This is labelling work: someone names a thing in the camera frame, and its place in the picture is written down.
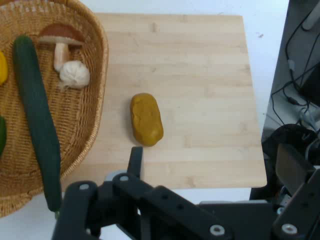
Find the yellow-brown potato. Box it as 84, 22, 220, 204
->
129, 92, 165, 148

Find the brown cap toy mushroom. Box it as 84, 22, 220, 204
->
37, 23, 85, 72

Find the long dark green cucumber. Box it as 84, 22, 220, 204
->
12, 34, 63, 214

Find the green bell pepper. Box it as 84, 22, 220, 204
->
0, 115, 8, 159

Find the light wooden cutting board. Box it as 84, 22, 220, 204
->
61, 12, 268, 193

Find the thin black cable with ferrite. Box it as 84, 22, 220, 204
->
271, 4, 320, 126

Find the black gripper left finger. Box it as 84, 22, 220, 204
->
51, 146, 233, 240

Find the yellow bell pepper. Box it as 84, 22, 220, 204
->
0, 51, 9, 86

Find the woven wicker basket with handles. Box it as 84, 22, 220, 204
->
0, 0, 110, 218

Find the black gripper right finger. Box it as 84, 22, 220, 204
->
271, 166, 320, 240

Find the white garlic bulb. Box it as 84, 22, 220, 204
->
58, 60, 91, 90

